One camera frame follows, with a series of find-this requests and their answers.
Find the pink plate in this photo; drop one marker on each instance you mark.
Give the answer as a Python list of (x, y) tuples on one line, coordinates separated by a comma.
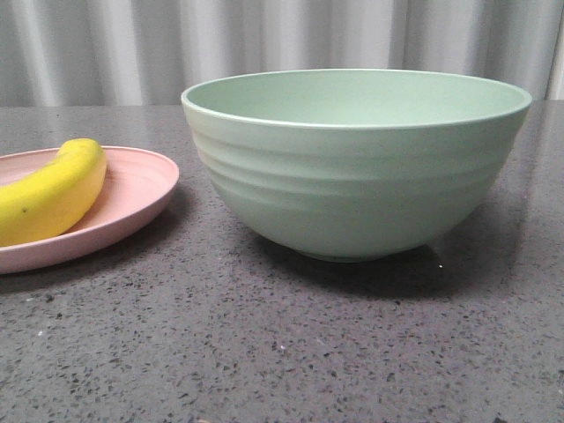
[(138, 186)]

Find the yellow banana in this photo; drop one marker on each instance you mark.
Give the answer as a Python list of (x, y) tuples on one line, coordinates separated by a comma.
[(52, 199)]

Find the grey pleated curtain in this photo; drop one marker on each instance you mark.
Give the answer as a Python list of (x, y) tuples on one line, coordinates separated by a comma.
[(128, 53)]

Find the green ribbed bowl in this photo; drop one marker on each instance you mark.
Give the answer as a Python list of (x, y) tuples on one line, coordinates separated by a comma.
[(349, 165)]

